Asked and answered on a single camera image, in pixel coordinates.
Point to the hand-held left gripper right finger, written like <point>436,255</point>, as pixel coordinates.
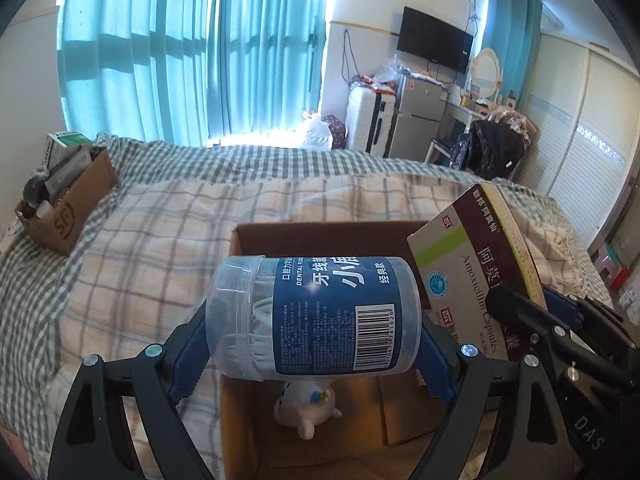
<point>436,363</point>

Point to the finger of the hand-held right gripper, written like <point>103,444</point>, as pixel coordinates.
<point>542,327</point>
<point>564,307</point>

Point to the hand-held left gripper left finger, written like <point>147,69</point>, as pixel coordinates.
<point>184,363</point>

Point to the large cardboard box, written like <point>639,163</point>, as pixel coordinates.
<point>395,410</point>

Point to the maroon and white medicine box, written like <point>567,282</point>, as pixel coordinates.
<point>462,280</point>

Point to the clear blue-label dental floss jar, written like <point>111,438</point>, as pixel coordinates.
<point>320,312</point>

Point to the colourful boxes on floor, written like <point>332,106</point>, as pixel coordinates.
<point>616,270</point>

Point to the white plush toy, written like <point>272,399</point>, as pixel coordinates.
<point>302,407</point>

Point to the dark clothes pile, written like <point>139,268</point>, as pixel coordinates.
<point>492,147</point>

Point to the white sliding wardrobe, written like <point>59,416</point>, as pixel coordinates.
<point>580,125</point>

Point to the small brown cardboard box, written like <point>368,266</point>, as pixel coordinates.
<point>67,215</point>

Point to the white chair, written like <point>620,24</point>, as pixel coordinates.
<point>436,150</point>

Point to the green gingham bedsheet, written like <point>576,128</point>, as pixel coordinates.
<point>240,160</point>

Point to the white dressing table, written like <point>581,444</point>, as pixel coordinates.
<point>467,110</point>

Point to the grey tube package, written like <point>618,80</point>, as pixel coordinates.
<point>70,170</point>

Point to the dark round bottle cap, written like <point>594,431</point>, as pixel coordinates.
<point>34,189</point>

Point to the silver mini fridge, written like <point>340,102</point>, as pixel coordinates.
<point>417,110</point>

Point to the oval white-framed mirror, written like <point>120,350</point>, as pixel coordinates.
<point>486,72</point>

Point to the green and white carton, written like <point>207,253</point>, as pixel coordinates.
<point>67,141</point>

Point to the white suitcase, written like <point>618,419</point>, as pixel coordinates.
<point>369,120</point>

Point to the dark red patterned bag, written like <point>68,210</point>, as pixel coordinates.
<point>338,130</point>

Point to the white plastic bag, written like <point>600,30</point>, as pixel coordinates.
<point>316,134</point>

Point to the narrow teal curtain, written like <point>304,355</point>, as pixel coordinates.
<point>515,45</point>

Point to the clear plastic bag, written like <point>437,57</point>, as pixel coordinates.
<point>392,71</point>

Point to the wide teal window curtain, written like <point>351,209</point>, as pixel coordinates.
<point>190,55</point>

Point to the black wall television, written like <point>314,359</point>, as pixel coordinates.
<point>434,40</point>

